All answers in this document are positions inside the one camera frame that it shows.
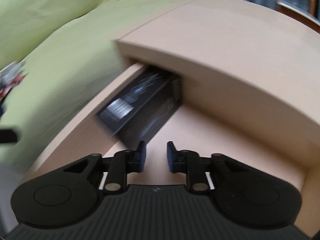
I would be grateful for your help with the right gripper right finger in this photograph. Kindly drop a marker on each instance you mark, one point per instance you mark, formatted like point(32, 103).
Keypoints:
point(244, 195)

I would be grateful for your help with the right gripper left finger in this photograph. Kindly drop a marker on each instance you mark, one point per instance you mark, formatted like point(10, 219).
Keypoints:
point(71, 193)

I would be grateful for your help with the black Flyco shaver box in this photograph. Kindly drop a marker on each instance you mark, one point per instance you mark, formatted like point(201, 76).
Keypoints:
point(140, 109)

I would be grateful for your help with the light wood drawer cabinet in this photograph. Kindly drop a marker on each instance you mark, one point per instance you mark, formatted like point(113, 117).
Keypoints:
point(250, 66)

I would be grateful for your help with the green covered sofa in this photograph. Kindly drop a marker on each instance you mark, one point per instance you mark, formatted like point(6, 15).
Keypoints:
point(69, 55)

